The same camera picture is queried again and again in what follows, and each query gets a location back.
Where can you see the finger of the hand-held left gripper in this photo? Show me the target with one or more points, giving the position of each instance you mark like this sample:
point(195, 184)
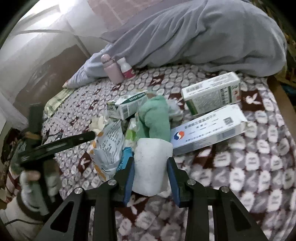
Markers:
point(35, 118)
point(69, 143)

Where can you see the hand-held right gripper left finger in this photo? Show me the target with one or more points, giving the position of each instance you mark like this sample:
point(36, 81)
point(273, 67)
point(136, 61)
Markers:
point(129, 178)

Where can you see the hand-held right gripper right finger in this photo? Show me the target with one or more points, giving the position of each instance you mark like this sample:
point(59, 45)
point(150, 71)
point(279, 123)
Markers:
point(173, 183)

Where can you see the white tissue wad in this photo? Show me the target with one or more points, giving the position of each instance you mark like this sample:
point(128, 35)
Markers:
point(150, 166)

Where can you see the white orange snack bag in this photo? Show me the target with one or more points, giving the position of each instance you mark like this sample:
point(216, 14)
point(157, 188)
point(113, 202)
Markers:
point(108, 148)

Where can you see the blue white medicine box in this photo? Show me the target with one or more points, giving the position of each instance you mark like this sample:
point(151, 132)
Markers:
point(208, 132)

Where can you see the person's left hand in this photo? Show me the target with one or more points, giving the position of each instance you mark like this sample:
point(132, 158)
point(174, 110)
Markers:
point(25, 185)

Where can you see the blue packet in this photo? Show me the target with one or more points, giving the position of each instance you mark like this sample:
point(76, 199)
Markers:
point(126, 155)

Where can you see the plaid cloth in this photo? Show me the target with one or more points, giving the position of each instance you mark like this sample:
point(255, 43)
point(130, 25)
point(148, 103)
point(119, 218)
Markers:
point(56, 102)

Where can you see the crumpled tissue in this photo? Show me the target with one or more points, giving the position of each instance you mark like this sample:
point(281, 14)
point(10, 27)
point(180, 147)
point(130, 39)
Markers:
point(98, 124)

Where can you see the dark floral cloth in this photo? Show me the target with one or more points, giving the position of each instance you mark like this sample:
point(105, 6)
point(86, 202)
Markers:
point(9, 143)

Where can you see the green white packet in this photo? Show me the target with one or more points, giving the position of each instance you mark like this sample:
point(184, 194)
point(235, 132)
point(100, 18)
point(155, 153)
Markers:
point(131, 132)

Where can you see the green towel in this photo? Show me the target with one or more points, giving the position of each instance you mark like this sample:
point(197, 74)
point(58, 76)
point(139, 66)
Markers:
point(157, 120)

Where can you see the small white green box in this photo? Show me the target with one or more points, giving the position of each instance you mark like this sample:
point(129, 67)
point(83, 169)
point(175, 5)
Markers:
point(127, 106)

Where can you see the crumpled white paper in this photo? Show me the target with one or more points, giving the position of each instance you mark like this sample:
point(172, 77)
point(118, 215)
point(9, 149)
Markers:
point(175, 109)

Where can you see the sheer mosquito net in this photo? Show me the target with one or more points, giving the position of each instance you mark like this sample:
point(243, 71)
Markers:
point(34, 34)

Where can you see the pink bottle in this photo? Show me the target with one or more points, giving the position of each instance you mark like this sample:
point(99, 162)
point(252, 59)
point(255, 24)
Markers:
point(112, 71)

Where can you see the printed blanket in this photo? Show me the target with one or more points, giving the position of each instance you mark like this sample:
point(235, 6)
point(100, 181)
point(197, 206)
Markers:
point(254, 150)

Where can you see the white bottle red label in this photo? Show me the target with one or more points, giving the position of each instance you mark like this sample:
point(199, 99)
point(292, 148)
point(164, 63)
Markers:
point(126, 68)

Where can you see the large white green box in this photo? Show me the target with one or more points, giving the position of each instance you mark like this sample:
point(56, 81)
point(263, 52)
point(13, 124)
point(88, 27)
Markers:
point(208, 95)

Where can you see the pink plaid pillow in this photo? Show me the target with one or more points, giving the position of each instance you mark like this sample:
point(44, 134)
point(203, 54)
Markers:
point(108, 14)

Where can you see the grey blanket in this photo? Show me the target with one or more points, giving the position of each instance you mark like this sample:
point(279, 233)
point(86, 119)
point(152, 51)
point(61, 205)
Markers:
point(196, 34)

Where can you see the wooden bed frame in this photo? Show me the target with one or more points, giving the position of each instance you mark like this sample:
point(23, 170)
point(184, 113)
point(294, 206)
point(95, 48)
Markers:
point(281, 97)

